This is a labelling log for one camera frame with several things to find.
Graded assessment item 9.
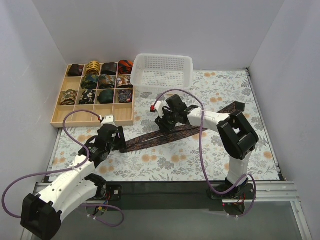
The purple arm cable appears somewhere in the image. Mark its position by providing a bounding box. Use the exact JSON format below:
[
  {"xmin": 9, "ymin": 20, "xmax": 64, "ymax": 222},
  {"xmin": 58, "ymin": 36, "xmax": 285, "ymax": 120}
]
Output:
[
  {"xmin": 1, "ymin": 109, "xmax": 125, "ymax": 228},
  {"xmin": 152, "ymin": 89, "xmax": 257, "ymax": 218}
]

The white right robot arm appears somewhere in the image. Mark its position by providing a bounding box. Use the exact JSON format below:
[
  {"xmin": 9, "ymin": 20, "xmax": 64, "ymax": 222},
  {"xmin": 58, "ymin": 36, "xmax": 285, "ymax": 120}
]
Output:
[{"xmin": 150, "ymin": 94, "xmax": 259, "ymax": 199}]

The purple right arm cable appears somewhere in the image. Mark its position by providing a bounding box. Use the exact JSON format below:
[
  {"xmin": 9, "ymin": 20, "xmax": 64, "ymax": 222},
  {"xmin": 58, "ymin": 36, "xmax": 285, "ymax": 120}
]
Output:
[{"xmin": 152, "ymin": 89, "xmax": 257, "ymax": 218}]

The rolled pink floral dark tie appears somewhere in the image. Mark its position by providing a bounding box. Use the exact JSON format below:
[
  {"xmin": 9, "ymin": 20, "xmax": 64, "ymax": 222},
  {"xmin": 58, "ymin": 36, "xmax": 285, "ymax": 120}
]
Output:
[{"xmin": 116, "ymin": 75, "xmax": 133, "ymax": 89}]

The white plastic mesh basket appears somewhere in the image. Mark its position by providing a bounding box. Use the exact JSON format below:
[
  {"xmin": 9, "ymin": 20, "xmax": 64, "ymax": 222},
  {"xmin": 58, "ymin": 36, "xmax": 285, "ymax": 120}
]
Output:
[{"xmin": 130, "ymin": 53, "xmax": 194, "ymax": 93}]

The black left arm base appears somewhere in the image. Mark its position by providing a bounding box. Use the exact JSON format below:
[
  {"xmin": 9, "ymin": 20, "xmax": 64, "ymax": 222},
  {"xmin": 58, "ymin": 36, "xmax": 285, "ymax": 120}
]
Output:
[{"xmin": 85, "ymin": 184, "xmax": 122, "ymax": 217}]

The rolled dark green tie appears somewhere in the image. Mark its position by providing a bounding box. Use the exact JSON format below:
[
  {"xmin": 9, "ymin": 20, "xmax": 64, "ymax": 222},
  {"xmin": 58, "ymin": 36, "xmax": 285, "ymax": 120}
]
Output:
[{"xmin": 97, "ymin": 89, "xmax": 115, "ymax": 104}]

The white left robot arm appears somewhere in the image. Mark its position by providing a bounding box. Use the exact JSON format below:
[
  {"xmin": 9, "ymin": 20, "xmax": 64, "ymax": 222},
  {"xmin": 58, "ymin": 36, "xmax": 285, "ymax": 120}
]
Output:
[{"xmin": 20, "ymin": 124, "xmax": 126, "ymax": 240}]

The rolled navy yellow leaf tie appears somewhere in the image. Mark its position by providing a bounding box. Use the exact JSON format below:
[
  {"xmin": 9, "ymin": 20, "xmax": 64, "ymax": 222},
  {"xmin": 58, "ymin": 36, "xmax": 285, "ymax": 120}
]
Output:
[{"xmin": 81, "ymin": 74, "xmax": 99, "ymax": 90}]

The rolled navy paisley rose tie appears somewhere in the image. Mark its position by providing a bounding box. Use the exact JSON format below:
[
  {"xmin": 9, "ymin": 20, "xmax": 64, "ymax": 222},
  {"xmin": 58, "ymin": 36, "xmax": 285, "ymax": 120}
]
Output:
[{"xmin": 117, "ymin": 89, "xmax": 133, "ymax": 104}]

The rolled yellow black tie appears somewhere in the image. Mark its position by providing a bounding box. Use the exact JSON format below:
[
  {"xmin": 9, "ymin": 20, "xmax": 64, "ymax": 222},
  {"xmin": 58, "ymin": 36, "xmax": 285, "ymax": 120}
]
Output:
[{"xmin": 85, "ymin": 61, "xmax": 101, "ymax": 75}]

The rolled black white floral tie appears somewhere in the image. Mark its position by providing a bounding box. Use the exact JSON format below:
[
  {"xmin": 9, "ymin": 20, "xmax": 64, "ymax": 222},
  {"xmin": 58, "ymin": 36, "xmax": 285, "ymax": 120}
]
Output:
[{"xmin": 79, "ymin": 89, "xmax": 96, "ymax": 105}]

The aluminium frame rail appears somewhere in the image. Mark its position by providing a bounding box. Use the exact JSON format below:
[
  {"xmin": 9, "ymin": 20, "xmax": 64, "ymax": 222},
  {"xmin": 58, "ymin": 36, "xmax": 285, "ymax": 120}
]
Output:
[{"xmin": 29, "ymin": 181, "xmax": 311, "ymax": 240}]

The rolled dark grey tie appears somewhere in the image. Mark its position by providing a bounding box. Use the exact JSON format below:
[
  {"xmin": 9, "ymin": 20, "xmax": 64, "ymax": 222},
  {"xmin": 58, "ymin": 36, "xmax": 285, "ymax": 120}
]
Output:
[{"xmin": 100, "ymin": 62, "xmax": 118, "ymax": 76}]

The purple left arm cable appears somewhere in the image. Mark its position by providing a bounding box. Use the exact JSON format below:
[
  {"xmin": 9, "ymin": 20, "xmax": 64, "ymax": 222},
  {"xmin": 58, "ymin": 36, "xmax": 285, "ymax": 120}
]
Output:
[{"xmin": 1, "ymin": 109, "xmax": 125, "ymax": 228}]

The wooden compartment tray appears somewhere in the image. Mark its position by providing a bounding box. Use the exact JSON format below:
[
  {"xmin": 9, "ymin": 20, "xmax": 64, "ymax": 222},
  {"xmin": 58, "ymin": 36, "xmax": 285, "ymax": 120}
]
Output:
[{"xmin": 51, "ymin": 62, "xmax": 135, "ymax": 128}]

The rolled dark maroon tie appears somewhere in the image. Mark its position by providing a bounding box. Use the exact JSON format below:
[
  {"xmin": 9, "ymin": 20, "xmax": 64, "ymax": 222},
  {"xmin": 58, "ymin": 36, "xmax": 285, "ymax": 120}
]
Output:
[{"xmin": 67, "ymin": 64, "xmax": 84, "ymax": 77}]

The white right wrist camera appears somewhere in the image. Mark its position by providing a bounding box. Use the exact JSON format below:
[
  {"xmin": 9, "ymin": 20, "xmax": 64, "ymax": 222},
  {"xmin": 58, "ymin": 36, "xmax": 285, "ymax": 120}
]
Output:
[{"xmin": 150, "ymin": 101, "xmax": 165, "ymax": 118}]

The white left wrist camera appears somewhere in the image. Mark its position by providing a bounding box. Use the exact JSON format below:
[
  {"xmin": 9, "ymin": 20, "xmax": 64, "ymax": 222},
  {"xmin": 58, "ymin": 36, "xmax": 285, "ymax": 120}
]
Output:
[{"xmin": 100, "ymin": 114, "xmax": 116, "ymax": 126}]

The rolled green camouflage floral tie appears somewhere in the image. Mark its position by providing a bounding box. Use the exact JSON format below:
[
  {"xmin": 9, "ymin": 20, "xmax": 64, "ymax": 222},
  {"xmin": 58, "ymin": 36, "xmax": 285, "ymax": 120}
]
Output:
[{"xmin": 59, "ymin": 89, "xmax": 77, "ymax": 106}]

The brown paisley patterned tie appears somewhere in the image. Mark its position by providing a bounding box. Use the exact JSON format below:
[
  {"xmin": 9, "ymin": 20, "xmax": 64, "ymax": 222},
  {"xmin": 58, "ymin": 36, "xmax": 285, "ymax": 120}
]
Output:
[{"xmin": 125, "ymin": 101, "xmax": 245, "ymax": 153}]

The rolled orange black tie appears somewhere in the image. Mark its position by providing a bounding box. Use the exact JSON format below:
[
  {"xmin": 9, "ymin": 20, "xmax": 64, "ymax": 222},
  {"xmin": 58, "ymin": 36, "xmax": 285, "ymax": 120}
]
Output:
[{"xmin": 118, "ymin": 60, "xmax": 134, "ymax": 75}]

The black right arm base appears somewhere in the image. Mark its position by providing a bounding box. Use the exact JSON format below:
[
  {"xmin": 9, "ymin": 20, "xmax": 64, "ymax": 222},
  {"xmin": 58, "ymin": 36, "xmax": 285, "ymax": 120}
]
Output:
[{"xmin": 206, "ymin": 183, "xmax": 255, "ymax": 217}]

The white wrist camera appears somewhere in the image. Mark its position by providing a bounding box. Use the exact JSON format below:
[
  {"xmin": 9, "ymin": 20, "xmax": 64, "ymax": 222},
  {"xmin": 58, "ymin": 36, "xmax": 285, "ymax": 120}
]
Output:
[
  {"xmin": 150, "ymin": 101, "xmax": 165, "ymax": 118},
  {"xmin": 100, "ymin": 114, "xmax": 116, "ymax": 126}
]

